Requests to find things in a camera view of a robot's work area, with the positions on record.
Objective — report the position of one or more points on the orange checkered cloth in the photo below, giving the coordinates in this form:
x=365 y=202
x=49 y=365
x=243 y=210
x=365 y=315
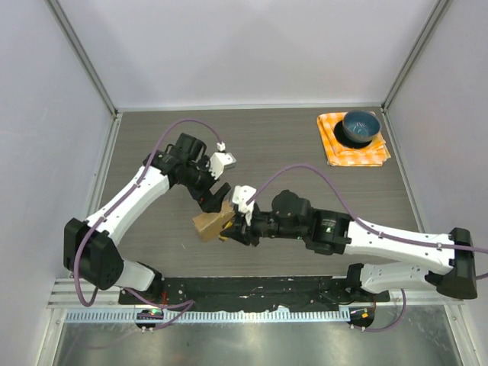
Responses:
x=374 y=154

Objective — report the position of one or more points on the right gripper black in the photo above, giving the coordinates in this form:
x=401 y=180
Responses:
x=242 y=232

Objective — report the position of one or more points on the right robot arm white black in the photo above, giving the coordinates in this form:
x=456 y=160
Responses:
x=443 y=262

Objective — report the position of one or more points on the yellow utility knife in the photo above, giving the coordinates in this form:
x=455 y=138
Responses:
x=221 y=237

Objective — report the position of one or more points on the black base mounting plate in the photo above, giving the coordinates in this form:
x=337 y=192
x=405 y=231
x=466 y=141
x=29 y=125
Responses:
x=312 y=289

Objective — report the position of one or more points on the brown cardboard express box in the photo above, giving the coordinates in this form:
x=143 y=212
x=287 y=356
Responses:
x=209 y=225

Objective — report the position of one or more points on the blue ceramic bowl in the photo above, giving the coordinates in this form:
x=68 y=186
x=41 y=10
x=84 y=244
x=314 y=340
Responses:
x=361 y=126

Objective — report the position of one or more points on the white slotted cable duct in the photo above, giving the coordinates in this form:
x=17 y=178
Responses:
x=150 y=316

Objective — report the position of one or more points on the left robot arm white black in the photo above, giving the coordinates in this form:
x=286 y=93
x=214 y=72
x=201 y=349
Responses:
x=90 y=245

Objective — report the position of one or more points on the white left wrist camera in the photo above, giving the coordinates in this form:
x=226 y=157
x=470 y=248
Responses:
x=220 y=161

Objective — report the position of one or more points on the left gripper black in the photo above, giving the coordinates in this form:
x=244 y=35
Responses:
x=208 y=201

